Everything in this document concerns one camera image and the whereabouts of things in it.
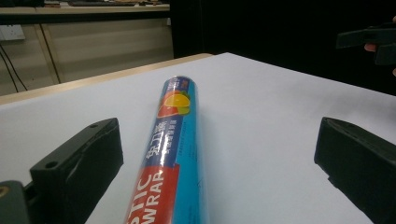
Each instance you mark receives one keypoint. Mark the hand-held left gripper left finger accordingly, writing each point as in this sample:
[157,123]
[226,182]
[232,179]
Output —
[84,161]

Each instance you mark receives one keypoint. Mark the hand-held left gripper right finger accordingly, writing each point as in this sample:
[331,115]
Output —
[364,165]

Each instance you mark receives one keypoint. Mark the blue plastic wrap roll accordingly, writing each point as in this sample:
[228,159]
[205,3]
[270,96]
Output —
[174,161]

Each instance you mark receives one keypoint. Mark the black curtain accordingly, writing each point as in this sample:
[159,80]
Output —
[264,28]

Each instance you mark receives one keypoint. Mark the beige wooden counter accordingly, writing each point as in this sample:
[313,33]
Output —
[93,46]

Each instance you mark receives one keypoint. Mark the white wall socket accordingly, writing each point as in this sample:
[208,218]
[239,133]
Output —
[11,32]

